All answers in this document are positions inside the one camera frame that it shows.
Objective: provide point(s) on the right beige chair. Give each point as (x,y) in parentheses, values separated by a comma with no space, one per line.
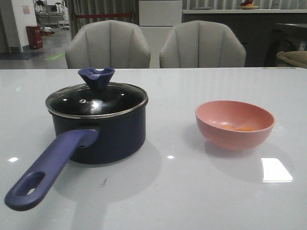
(202,44)

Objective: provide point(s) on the orange ham slices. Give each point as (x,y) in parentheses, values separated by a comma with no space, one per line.
(244,128)

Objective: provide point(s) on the beige chair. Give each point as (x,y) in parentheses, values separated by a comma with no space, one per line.
(202,44)
(110,43)

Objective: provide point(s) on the dark blue saucepan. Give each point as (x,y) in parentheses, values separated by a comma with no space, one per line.
(87,141)

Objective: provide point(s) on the red trash bin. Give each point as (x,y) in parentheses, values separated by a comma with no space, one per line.
(34,37)

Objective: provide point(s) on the red barrier belt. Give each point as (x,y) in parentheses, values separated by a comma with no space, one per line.
(113,15)

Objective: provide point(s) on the dark kitchen counter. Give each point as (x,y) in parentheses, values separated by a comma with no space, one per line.
(262,32)

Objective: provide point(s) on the glass lid with blue knob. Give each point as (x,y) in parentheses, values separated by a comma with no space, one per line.
(97,98)

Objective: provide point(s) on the white refrigerator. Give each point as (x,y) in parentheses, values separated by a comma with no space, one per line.
(156,18)

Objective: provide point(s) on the pink bowl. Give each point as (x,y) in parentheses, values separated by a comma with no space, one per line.
(212,116)

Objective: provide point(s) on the left beige chair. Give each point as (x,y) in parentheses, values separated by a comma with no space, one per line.
(110,43)

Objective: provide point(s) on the fruit plate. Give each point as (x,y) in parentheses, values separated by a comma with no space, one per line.
(248,5)

